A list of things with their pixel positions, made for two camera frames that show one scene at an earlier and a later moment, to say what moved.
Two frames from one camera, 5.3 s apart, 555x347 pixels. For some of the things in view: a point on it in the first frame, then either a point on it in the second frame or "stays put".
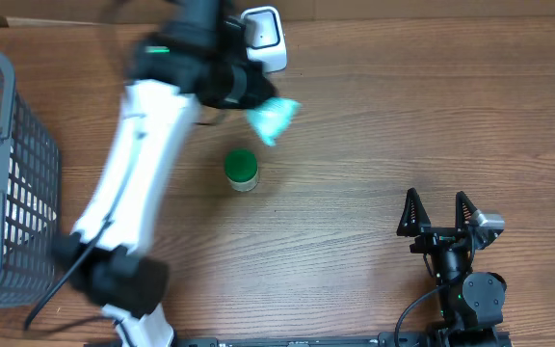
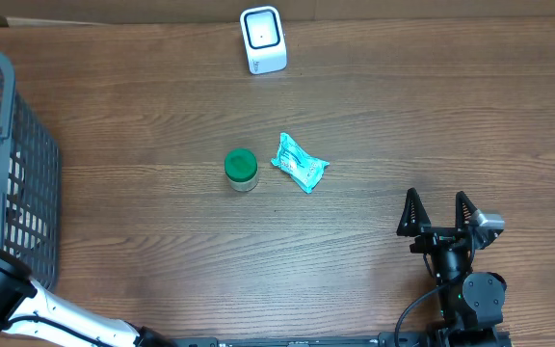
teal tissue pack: (272, 117) to (303, 169)
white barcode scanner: (265, 38) stays put
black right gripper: (432, 236) stays put
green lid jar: (241, 169) stays put
